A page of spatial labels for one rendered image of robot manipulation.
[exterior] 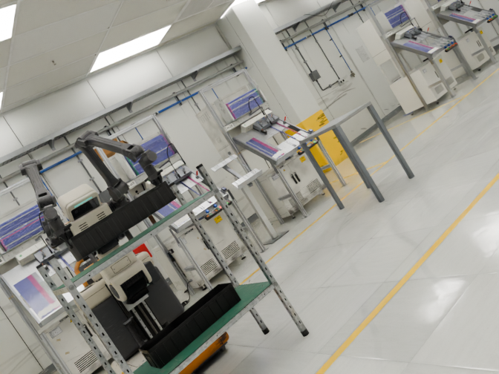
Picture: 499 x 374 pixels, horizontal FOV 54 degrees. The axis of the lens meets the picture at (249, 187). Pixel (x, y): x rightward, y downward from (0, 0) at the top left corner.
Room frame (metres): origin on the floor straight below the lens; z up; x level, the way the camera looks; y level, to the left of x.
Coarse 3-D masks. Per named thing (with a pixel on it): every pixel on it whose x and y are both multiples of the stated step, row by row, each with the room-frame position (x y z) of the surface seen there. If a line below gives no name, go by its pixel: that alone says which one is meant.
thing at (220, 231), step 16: (208, 224) 5.26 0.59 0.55; (224, 224) 5.35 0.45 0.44; (192, 240) 5.13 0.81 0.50; (224, 240) 5.30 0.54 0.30; (240, 240) 5.38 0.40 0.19; (160, 256) 5.44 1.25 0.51; (176, 256) 5.09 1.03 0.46; (208, 256) 5.16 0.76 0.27; (224, 256) 5.25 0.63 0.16; (176, 272) 5.32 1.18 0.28; (192, 272) 5.03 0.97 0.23; (208, 272) 5.11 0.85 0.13; (176, 288) 5.56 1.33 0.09; (192, 288) 5.18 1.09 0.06
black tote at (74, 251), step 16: (160, 192) 2.60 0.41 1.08; (128, 208) 2.50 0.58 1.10; (144, 208) 2.54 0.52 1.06; (160, 208) 2.57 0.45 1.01; (96, 224) 2.41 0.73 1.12; (112, 224) 2.44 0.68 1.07; (128, 224) 2.48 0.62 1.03; (80, 240) 2.35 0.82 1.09; (96, 240) 2.38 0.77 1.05; (80, 256) 2.36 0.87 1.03
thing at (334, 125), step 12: (360, 108) 4.35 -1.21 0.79; (372, 108) 4.39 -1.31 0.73; (336, 120) 4.58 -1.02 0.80; (324, 132) 4.42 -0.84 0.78; (336, 132) 5.00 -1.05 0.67; (384, 132) 4.39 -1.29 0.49; (300, 144) 4.87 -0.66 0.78; (348, 144) 4.24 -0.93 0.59; (312, 156) 4.85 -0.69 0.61; (348, 156) 5.02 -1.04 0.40; (396, 156) 4.41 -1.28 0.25; (360, 168) 4.25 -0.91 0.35; (408, 168) 4.39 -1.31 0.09; (324, 180) 4.84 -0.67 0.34; (372, 180) 4.24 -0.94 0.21
